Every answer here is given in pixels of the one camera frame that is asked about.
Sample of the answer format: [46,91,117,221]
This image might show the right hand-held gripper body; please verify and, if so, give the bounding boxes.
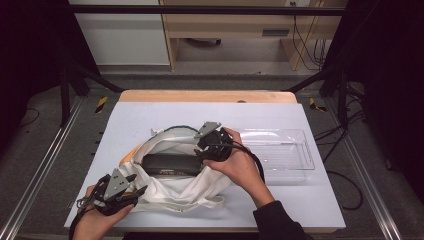
[193,120,235,164]

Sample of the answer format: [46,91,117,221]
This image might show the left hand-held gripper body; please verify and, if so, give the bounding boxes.
[75,168,140,217]

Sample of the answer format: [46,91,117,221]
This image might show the black glasses case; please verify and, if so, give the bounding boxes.
[141,152,205,178]

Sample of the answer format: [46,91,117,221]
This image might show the white canvas tote bag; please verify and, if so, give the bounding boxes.
[118,124,235,214]

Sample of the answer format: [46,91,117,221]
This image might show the person's right hand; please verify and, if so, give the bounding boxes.
[203,126,268,203]

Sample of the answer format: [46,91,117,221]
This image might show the person's left hand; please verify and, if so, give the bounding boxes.
[71,185,136,240]

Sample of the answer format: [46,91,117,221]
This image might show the pale sheet table mat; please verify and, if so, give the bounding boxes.
[63,101,347,231]

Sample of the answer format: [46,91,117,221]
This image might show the wooden table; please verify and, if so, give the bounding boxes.
[79,89,344,234]

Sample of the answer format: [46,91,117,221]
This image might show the clear plastic tray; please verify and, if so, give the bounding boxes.
[237,128,316,186]

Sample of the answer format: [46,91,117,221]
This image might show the yellow black floor tape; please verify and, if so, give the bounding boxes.
[95,95,110,115]
[307,97,329,114]

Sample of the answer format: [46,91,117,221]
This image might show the dark object under desk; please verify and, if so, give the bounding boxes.
[183,37,223,48]

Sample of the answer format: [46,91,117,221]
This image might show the black metal stand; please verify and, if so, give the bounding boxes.
[282,62,350,128]
[59,62,125,128]

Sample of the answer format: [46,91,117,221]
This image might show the light wooden desk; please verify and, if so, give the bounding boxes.
[159,0,349,72]

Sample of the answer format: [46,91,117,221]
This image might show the white cabinet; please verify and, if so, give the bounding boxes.
[67,0,171,67]

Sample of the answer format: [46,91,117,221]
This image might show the black curtain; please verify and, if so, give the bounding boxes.
[0,0,98,158]
[320,0,424,196]

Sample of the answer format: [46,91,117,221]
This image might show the right hand-held gripper cable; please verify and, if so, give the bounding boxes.
[206,142,267,184]

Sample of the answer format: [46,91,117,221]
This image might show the hand-held gripper cable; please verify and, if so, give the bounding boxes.
[67,207,88,240]
[206,142,267,184]

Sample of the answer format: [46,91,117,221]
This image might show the left hand-held gripper cable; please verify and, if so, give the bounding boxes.
[67,207,88,240]

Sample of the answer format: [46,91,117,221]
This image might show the aluminium frame rail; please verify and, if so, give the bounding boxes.
[0,95,86,240]
[323,97,403,240]

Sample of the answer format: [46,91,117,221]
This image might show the thin black floor cable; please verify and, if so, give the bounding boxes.
[17,107,41,128]

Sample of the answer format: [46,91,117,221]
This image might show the hanging black cables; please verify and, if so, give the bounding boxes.
[290,2,330,72]

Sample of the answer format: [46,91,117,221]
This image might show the black horizontal frame bar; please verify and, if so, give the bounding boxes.
[65,4,348,17]

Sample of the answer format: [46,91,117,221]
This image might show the thick black floor cable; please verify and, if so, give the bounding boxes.
[313,109,367,212]

